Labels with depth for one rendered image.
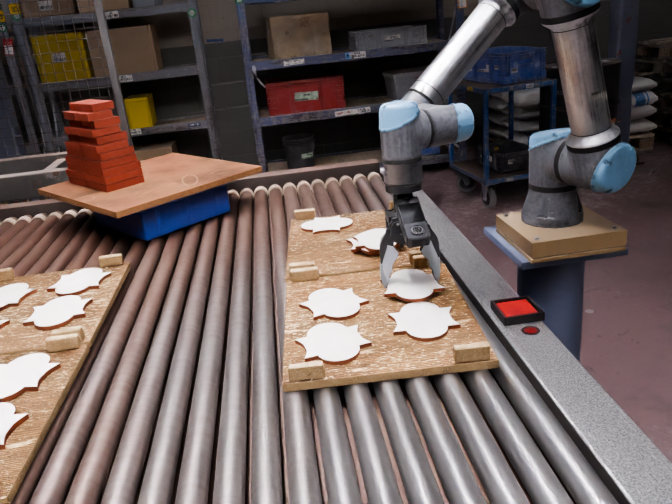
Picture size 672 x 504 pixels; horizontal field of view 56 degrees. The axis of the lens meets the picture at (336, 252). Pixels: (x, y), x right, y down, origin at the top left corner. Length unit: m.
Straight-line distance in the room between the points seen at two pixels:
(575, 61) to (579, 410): 0.75
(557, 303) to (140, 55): 4.54
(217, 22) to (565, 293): 4.84
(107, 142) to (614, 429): 1.52
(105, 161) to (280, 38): 3.67
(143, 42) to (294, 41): 1.23
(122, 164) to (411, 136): 1.04
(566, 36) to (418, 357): 0.74
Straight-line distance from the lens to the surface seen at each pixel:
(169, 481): 0.95
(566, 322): 1.77
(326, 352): 1.08
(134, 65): 5.70
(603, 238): 1.63
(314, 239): 1.62
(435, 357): 1.07
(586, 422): 0.98
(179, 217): 1.89
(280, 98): 5.46
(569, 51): 1.45
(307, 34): 5.52
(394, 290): 1.26
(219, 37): 6.08
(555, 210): 1.65
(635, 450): 0.95
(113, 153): 1.97
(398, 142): 1.19
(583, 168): 1.54
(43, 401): 1.16
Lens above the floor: 1.49
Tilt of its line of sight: 21 degrees down
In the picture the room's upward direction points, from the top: 6 degrees counter-clockwise
